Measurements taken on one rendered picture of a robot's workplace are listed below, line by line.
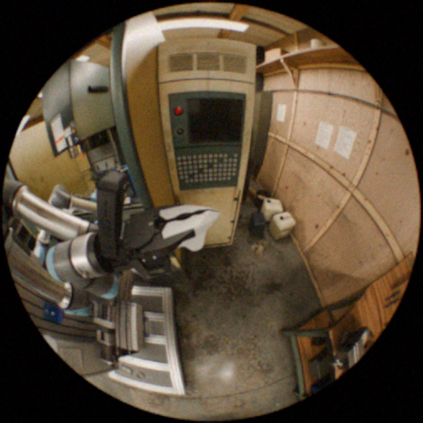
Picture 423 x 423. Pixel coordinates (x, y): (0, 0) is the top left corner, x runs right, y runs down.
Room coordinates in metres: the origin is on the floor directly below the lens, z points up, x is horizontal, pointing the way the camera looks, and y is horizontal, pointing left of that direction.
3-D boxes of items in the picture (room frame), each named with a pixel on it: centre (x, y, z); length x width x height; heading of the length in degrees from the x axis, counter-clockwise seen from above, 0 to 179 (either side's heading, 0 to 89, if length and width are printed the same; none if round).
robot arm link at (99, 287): (0.04, 0.28, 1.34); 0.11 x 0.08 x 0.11; 22
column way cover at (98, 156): (1.35, 1.42, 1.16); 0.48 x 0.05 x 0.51; 97
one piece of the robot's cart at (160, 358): (-0.42, 0.75, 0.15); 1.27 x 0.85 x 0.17; 8
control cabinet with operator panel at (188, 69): (1.46, 0.10, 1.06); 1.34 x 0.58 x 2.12; 7
